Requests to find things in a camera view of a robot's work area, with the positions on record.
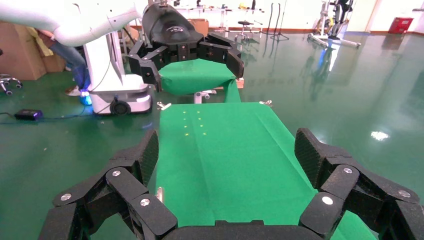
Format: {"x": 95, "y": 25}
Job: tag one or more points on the red cabinet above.
{"x": 400, "y": 25}

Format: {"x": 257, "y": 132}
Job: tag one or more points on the long white work table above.
{"x": 218, "y": 10}

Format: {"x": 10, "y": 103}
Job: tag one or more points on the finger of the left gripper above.
{"x": 228, "y": 53}
{"x": 147, "y": 61}

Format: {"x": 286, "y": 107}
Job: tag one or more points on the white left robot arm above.
{"x": 49, "y": 16}

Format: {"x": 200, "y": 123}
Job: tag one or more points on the black round stool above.
{"x": 245, "y": 24}

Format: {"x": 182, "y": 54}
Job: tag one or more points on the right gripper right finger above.
{"x": 357, "y": 198}

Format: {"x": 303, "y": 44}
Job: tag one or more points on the big brown cardboard box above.
{"x": 18, "y": 53}

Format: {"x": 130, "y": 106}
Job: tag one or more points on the white table leg pipe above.
{"x": 202, "y": 96}

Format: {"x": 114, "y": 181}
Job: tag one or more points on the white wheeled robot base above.
{"x": 116, "y": 86}

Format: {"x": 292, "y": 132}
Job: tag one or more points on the black tripod stand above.
{"x": 277, "y": 23}

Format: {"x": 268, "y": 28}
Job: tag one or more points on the distant brown cardboard box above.
{"x": 199, "y": 26}

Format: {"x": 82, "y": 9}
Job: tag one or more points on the green table cloth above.
{"x": 225, "y": 159}

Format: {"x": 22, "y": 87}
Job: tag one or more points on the person in blue jeans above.
{"x": 73, "y": 63}

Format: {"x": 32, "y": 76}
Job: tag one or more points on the orange wooden board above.
{"x": 240, "y": 83}

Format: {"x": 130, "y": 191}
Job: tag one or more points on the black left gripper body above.
{"x": 169, "y": 26}

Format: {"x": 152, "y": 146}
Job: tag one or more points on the office chair wheel base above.
{"x": 10, "y": 82}

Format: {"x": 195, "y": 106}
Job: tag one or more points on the white exercise machine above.
{"x": 334, "y": 30}

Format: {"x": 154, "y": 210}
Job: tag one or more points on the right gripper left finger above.
{"x": 99, "y": 205}

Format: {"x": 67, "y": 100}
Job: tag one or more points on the black power adapter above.
{"x": 28, "y": 115}

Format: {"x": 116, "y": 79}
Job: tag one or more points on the green cloth covered table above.
{"x": 195, "y": 76}

